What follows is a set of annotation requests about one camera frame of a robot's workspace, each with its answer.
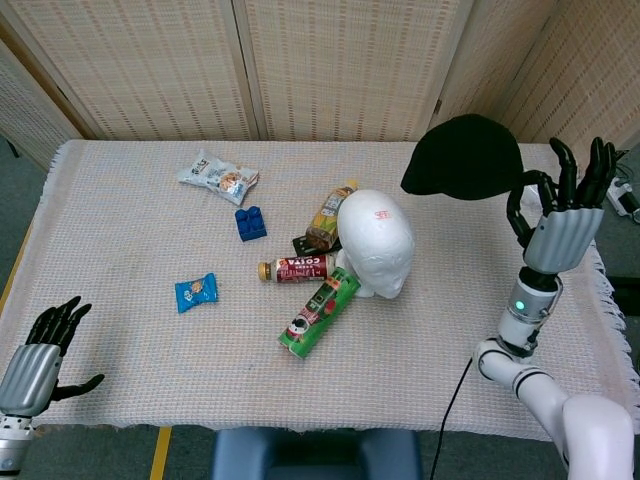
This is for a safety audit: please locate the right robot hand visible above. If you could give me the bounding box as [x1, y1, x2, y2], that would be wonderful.
[506, 136, 618, 275]

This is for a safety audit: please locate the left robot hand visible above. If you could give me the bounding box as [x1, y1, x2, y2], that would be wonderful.
[0, 295, 106, 419]

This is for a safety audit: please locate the black cap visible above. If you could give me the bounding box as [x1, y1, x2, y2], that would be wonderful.
[400, 113, 524, 201]

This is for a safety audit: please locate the white foam mannequin head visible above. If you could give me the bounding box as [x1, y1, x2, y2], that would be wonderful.
[336, 189, 416, 300]

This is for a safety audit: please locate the yellow floor tape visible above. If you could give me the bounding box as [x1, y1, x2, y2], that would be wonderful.
[149, 426, 173, 480]
[0, 224, 32, 306]

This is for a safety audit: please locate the beige woven tablecloth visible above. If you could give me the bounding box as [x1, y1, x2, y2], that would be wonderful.
[0, 138, 629, 442]

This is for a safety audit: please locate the blue snack packet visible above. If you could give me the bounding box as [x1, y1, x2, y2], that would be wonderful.
[174, 272, 219, 315]

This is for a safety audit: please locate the yellow tea bottle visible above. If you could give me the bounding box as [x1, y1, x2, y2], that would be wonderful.
[305, 179, 360, 251]

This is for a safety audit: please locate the green Pringles can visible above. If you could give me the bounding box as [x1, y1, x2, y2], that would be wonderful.
[277, 266, 362, 360]

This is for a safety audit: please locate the small black flat object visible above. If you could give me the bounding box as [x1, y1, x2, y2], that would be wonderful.
[292, 233, 344, 259]

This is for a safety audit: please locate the red Costa drink bottle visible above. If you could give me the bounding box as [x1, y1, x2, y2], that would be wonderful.
[257, 252, 341, 285]

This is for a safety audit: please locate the blue toy building block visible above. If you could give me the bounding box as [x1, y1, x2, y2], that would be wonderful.
[234, 205, 268, 243]

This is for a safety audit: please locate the white snack packet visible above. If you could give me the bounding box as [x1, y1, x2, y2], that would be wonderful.
[177, 148, 260, 207]

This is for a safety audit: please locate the beige folding screen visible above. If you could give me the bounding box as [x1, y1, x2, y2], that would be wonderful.
[0, 0, 640, 171]

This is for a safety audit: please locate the white device with cables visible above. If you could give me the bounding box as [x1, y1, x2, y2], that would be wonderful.
[607, 149, 640, 224]

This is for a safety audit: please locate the black cable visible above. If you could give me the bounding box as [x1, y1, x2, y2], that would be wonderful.
[429, 357, 474, 480]

